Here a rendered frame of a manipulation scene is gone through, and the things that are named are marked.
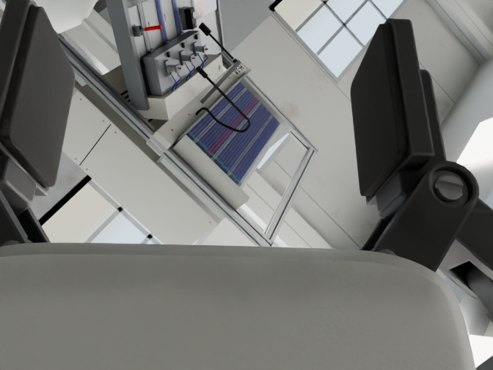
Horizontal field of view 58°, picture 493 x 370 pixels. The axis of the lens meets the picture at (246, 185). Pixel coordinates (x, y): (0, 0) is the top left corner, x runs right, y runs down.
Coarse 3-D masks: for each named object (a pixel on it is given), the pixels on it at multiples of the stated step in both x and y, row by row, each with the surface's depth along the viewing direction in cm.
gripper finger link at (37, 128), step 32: (32, 0) 11; (0, 32) 10; (32, 32) 10; (0, 64) 10; (32, 64) 10; (64, 64) 12; (0, 96) 10; (32, 96) 10; (64, 96) 13; (0, 128) 9; (32, 128) 11; (64, 128) 13; (0, 160) 10; (32, 160) 11; (32, 192) 11
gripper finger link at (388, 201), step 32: (384, 32) 11; (384, 64) 11; (416, 64) 11; (352, 96) 14; (384, 96) 11; (416, 96) 10; (384, 128) 11; (416, 128) 10; (384, 160) 11; (416, 160) 10; (384, 192) 11; (480, 224) 10; (448, 256) 10; (480, 256) 10
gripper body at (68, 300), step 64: (0, 256) 8; (64, 256) 8; (128, 256) 8; (192, 256) 8; (256, 256) 8; (320, 256) 8; (384, 256) 9; (0, 320) 7; (64, 320) 7; (128, 320) 7; (192, 320) 7; (256, 320) 7; (320, 320) 8; (384, 320) 8; (448, 320) 8
